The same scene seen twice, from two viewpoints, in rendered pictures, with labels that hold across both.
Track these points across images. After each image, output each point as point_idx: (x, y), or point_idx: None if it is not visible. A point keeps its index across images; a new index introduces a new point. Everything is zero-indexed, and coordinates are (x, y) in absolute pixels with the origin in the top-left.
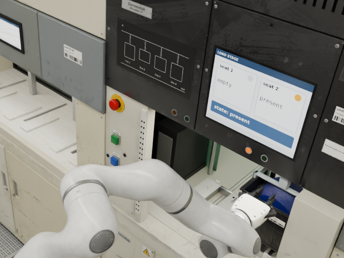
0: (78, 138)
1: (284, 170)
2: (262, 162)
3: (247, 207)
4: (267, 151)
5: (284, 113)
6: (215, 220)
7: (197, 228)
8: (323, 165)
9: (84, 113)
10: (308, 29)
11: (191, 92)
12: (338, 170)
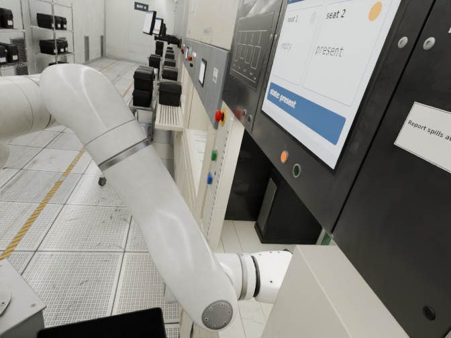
0: (203, 157)
1: (317, 196)
2: (294, 178)
3: (272, 265)
4: (303, 157)
5: (342, 66)
6: (162, 222)
7: (137, 221)
8: (389, 187)
9: (209, 133)
10: None
11: (259, 79)
12: (427, 206)
